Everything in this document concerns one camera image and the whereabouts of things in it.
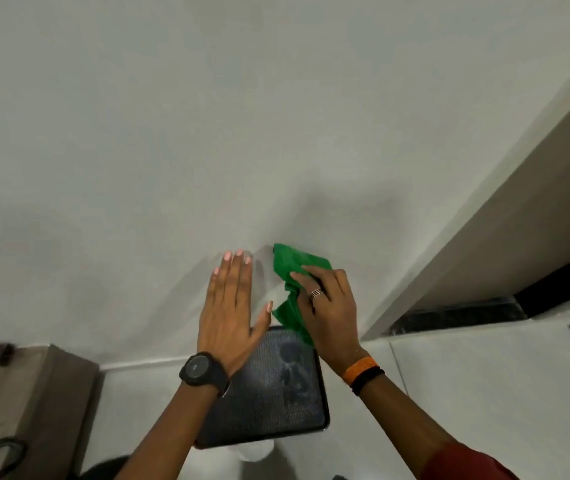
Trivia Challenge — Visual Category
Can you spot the red sleeve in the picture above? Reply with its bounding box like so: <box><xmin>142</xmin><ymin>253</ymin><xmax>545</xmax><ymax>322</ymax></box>
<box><xmin>419</xmin><ymin>441</ymin><xmax>518</xmax><ymax>480</ymax></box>

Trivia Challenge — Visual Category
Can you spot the person's left hand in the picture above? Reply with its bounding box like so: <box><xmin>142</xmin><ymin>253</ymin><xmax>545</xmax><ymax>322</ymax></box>
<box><xmin>197</xmin><ymin>250</ymin><xmax>274</xmax><ymax>378</ymax></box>

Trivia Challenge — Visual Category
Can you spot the black wristband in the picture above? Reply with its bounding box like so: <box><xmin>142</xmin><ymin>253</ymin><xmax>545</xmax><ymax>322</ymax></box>
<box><xmin>351</xmin><ymin>367</ymin><xmax>385</xmax><ymax>396</ymax></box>

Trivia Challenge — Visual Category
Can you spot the person's right forearm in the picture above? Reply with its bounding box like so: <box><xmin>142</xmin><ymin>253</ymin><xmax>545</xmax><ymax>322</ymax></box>
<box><xmin>351</xmin><ymin>371</ymin><xmax>465</xmax><ymax>480</ymax></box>

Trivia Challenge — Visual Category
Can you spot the green cleaning cloth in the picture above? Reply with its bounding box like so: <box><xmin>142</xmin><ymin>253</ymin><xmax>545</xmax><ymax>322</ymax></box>
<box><xmin>271</xmin><ymin>243</ymin><xmax>333</xmax><ymax>348</ymax></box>

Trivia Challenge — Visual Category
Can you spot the black wristwatch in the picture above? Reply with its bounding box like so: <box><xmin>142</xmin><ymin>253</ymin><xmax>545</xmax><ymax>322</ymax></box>
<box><xmin>179</xmin><ymin>352</ymin><xmax>232</xmax><ymax>398</ymax></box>

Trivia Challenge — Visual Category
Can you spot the black mesh-top bin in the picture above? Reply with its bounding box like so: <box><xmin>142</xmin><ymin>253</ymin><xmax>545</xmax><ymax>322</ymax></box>
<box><xmin>194</xmin><ymin>326</ymin><xmax>330</xmax><ymax>450</ymax></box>

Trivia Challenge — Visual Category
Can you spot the person's right hand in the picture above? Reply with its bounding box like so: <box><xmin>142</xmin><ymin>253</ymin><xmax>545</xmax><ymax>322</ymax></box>
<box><xmin>289</xmin><ymin>265</ymin><xmax>370</xmax><ymax>373</ymax></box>

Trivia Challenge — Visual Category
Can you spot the person's left forearm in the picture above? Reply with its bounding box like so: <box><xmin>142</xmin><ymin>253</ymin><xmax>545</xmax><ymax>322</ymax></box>
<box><xmin>126</xmin><ymin>377</ymin><xmax>222</xmax><ymax>480</ymax></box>

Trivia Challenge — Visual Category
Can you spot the beige door frame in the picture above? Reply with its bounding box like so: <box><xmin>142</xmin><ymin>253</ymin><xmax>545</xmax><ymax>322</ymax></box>
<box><xmin>359</xmin><ymin>77</ymin><xmax>570</xmax><ymax>341</ymax></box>

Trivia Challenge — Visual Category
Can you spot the orange wristband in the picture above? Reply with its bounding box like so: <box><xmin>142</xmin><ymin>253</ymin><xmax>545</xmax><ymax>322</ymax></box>
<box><xmin>341</xmin><ymin>357</ymin><xmax>379</xmax><ymax>386</ymax></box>

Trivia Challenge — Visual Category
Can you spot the beige cabinet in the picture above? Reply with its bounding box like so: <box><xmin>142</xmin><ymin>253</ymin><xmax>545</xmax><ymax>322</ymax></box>
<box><xmin>0</xmin><ymin>344</ymin><xmax>101</xmax><ymax>480</ymax></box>

